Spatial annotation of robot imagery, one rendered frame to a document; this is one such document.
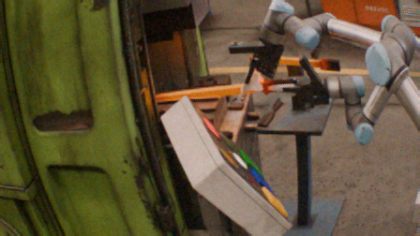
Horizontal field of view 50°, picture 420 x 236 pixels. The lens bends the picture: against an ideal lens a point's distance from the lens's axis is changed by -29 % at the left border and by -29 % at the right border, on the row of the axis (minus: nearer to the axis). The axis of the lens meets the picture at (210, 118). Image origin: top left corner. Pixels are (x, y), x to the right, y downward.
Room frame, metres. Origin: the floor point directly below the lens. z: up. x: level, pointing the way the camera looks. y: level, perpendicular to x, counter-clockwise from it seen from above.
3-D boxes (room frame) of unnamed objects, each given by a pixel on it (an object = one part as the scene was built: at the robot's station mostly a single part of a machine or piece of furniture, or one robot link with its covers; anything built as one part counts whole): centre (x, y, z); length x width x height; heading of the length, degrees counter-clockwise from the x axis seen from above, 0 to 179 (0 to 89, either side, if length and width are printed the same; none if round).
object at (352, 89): (1.66, -0.49, 1.00); 0.11 x 0.08 x 0.09; 75
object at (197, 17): (1.81, 0.17, 1.32); 0.42 x 0.20 x 0.10; 75
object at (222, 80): (1.94, -0.02, 0.95); 0.12 x 0.08 x 0.06; 75
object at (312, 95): (1.70, -0.34, 0.99); 0.12 x 0.08 x 0.09; 75
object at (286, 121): (2.24, -0.38, 0.66); 0.40 x 0.30 x 0.02; 153
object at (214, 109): (1.81, 0.17, 0.96); 0.42 x 0.20 x 0.09; 75
